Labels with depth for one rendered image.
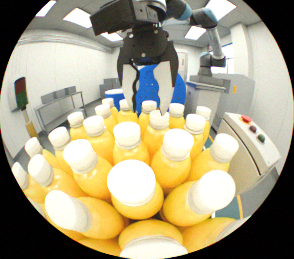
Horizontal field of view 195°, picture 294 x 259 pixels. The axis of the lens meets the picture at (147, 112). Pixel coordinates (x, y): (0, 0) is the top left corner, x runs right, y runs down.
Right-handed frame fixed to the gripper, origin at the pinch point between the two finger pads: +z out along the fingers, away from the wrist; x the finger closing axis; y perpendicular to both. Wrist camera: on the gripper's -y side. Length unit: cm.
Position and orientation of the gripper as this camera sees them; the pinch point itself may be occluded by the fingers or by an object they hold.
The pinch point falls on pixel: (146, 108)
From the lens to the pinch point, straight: 15.3
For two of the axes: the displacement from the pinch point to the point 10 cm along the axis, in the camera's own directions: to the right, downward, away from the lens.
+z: 0.2, 9.2, 3.8
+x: -9.6, -0.9, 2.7
